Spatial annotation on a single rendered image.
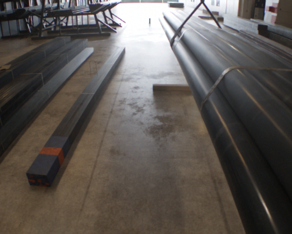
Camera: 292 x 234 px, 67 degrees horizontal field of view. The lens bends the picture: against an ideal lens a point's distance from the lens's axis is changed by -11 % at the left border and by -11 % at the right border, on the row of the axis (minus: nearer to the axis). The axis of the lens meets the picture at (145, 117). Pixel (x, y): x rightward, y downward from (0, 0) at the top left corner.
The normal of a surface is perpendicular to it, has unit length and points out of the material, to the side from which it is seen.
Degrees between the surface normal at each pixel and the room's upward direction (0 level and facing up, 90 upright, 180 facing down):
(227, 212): 0
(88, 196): 0
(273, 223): 34
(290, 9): 90
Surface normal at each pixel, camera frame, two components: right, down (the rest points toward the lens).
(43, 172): 0.00, -0.88
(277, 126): -0.66, -0.66
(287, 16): -0.03, 0.47
